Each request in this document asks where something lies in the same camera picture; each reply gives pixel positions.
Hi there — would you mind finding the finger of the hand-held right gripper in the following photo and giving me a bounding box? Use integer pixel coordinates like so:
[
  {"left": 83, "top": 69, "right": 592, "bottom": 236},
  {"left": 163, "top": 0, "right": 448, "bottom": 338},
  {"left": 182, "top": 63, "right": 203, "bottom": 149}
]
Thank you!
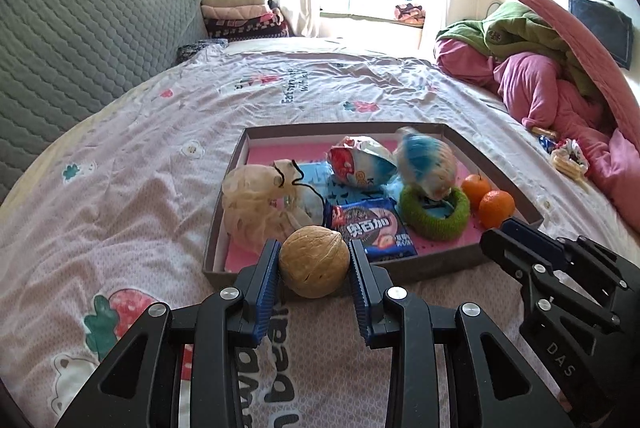
[
  {"left": 480, "top": 229, "right": 626, "bottom": 329},
  {"left": 500, "top": 217, "right": 640, "bottom": 294}
]

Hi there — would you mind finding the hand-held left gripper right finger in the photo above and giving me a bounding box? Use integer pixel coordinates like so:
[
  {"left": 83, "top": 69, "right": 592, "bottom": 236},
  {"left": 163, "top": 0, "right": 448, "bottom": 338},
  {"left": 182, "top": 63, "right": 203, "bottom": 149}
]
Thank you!
[{"left": 347, "top": 239, "right": 576, "bottom": 428}]

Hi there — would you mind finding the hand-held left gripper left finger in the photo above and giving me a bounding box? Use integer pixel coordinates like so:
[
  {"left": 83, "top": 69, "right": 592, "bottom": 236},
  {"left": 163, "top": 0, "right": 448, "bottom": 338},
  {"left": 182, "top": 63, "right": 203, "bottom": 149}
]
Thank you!
[{"left": 52, "top": 238, "right": 283, "bottom": 428}]

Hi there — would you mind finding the orange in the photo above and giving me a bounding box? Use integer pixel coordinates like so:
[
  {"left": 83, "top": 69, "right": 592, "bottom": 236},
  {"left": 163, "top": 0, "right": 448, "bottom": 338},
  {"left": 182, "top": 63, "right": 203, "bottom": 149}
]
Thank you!
[
  {"left": 461, "top": 174, "right": 493, "bottom": 210},
  {"left": 479, "top": 189, "right": 516, "bottom": 229}
]

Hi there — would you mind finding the walnut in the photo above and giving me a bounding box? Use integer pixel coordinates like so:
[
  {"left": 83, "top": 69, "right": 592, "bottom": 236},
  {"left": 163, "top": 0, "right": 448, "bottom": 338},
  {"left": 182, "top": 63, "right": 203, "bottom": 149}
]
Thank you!
[{"left": 278, "top": 225, "right": 351, "bottom": 299}]

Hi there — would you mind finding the blue cookie packet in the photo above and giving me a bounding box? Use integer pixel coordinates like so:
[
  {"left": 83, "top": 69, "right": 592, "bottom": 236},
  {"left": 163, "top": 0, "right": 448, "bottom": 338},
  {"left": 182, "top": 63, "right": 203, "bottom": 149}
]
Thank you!
[{"left": 330, "top": 197, "right": 418, "bottom": 259}]

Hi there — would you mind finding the shallow grey cardboard box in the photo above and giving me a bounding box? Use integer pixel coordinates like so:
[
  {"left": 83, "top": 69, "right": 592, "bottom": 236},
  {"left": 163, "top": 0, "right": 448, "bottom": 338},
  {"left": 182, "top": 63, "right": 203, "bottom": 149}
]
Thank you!
[{"left": 201, "top": 123, "right": 544, "bottom": 291}]

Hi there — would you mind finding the green fuzzy ring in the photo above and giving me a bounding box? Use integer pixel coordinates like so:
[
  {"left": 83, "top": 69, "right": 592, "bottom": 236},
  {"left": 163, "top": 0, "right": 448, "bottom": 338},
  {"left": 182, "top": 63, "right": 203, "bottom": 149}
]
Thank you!
[{"left": 398, "top": 185, "right": 471, "bottom": 240}]

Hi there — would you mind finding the clear candy bag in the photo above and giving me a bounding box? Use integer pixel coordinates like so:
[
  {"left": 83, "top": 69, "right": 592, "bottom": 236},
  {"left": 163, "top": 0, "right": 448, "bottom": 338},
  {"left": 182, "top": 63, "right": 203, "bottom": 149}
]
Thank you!
[{"left": 392, "top": 127, "right": 458, "bottom": 200}]

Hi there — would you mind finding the white red snack bag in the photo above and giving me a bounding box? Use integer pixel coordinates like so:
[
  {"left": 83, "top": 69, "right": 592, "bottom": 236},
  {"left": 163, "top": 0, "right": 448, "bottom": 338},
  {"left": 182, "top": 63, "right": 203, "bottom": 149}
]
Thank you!
[{"left": 327, "top": 135, "right": 398, "bottom": 189}]

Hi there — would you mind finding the yellow wafer packet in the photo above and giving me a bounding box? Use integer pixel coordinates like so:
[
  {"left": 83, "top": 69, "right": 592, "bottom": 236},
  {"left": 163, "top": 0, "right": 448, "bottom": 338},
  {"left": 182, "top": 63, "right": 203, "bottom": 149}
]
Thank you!
[{"left": 550, "top": 139, "right": 591, "bottom": 179}]

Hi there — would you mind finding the magenta blanket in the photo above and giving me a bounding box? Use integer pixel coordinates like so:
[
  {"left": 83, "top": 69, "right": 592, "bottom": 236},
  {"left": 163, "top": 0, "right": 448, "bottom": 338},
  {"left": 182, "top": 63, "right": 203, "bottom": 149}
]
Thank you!
[{"left": 434, "top": 36, "right": 640, "bottom": 216}]

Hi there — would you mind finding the green garment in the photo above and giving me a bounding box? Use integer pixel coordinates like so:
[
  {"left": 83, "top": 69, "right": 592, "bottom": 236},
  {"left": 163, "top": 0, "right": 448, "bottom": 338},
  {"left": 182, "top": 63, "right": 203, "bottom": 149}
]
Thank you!
[{"left": 435, "top": 2, "right": 603, "bottom": 96}]

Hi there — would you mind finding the pink quilted cushion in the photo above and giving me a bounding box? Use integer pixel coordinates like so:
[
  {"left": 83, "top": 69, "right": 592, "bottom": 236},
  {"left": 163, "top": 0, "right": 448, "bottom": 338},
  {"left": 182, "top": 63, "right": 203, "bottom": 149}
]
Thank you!
[{"left": 490, "top": 0, "right": 640, "bottom": 149}]

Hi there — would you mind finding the black television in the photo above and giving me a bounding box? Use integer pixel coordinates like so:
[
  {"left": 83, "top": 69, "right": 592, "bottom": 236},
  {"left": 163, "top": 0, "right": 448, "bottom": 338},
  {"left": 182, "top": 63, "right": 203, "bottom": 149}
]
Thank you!
[{"left": 568, "top": 0, "right": 635, "bottom": 70}]

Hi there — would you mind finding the dark knitted cloth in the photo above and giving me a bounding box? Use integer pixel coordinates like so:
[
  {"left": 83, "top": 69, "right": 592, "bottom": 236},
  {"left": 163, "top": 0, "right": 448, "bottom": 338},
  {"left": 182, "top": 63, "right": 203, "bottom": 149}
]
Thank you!
[{"left": 177, "top": 39, "right": 228, "bottom": 63}]

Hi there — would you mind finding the patterned bag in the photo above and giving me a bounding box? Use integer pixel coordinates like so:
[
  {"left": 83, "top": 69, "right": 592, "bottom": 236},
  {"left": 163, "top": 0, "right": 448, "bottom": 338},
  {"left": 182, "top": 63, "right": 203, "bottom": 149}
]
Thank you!
[{"left": 394, "top": 3, "right": 427, "bottom": 25}]

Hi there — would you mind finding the dark patterned folded blanket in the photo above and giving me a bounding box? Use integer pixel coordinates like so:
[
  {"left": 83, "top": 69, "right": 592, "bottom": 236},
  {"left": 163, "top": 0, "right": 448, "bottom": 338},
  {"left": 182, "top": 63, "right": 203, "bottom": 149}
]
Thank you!
[{"left": 206, "top": 13, "right": 293, "bottom": 43}]

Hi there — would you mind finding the pink folded blanket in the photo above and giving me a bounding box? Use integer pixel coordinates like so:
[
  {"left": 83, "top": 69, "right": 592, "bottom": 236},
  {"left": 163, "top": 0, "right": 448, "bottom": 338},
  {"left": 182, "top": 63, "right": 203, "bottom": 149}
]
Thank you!
[{"left": 202, "top": 3, "right": 281, "bottom": 20}]

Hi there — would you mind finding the grey quilted headboard cover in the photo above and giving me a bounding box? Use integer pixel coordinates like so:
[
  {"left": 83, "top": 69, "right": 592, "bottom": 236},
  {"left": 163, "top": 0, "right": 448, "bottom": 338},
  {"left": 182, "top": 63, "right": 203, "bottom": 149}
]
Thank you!
[{"left": 0, "top": 0, "right": 208, "bottom": 204}]

